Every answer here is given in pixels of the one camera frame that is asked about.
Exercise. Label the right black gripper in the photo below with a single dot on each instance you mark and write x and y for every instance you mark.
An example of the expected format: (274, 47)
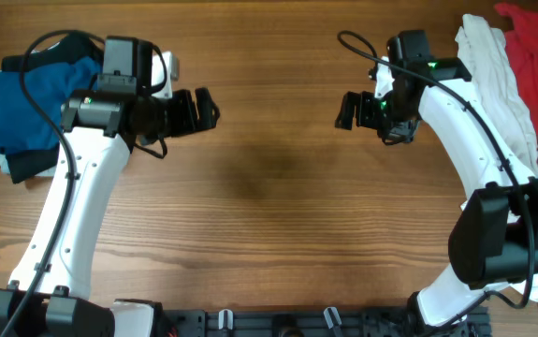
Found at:
(401, 131)

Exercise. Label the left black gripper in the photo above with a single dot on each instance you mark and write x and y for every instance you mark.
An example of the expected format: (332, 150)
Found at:
(184, 105)

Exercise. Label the blue polo shirt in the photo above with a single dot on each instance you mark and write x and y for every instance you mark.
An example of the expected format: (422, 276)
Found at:
(21, 127)

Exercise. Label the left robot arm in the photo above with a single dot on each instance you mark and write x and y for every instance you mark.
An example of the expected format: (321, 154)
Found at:
(132, 107)

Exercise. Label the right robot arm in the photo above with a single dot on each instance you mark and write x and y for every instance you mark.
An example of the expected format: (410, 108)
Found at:
(494, 243)

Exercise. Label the white shirt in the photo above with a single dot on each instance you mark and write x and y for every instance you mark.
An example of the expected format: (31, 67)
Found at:
(481, 49)

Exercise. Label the black folded shirt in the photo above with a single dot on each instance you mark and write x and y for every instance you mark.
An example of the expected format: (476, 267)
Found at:
(78, 46)

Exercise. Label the light blue folded shirt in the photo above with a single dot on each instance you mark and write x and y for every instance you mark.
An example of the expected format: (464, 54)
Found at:
(37, 163)

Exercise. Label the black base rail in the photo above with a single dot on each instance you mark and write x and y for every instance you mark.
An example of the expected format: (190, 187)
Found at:
(273, 322)

